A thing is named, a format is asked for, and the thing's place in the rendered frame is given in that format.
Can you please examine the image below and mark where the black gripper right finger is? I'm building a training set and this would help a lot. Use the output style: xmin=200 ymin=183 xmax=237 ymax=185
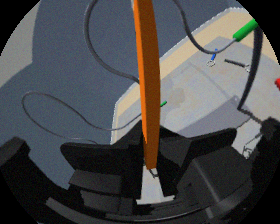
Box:
xmin=156 ymin=125 xmax=238 ymax=197

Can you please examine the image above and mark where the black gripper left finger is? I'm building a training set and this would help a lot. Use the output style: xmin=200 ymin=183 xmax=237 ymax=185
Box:
xmin=60 ymin=120 xmax=144 ymax=200

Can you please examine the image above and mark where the orange handle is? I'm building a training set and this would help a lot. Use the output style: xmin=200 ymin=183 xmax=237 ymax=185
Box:
xmin=131 ymin=0 xmax=161 ymax=171

